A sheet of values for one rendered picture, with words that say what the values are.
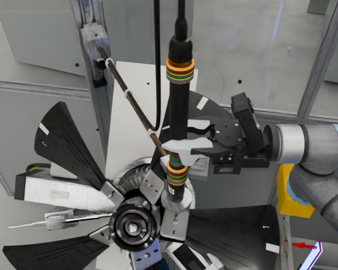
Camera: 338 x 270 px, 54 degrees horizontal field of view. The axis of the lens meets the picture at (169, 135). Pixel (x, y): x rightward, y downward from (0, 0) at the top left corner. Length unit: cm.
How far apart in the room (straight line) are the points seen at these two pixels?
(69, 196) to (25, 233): 137
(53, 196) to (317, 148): 74
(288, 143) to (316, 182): 12
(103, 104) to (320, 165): 95
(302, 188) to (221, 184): 115
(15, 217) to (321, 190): 209
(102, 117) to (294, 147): 96
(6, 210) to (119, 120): 161
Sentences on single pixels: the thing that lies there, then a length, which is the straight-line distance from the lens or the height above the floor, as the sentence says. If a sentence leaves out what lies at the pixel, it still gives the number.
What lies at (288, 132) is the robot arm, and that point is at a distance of 64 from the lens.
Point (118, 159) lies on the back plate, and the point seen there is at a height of 112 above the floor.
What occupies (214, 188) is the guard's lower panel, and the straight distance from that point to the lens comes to 188.
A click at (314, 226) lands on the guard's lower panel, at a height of 20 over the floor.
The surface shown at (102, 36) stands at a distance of 112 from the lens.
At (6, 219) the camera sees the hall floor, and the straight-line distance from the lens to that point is 250.
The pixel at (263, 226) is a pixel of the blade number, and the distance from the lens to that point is 89.
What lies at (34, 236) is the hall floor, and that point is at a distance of 235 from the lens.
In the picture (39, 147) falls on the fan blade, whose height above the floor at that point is 127.
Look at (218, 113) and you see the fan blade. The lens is 78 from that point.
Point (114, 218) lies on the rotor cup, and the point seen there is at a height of 124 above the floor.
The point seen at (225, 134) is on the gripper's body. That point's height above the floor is 151.
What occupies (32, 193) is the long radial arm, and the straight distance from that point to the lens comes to 109.
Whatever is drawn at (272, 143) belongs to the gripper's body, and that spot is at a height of 150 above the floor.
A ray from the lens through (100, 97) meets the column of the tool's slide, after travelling 137.
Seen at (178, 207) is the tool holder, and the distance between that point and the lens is 75.
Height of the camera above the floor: 193
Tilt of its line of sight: 44 degrees down
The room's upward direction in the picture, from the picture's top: straight up
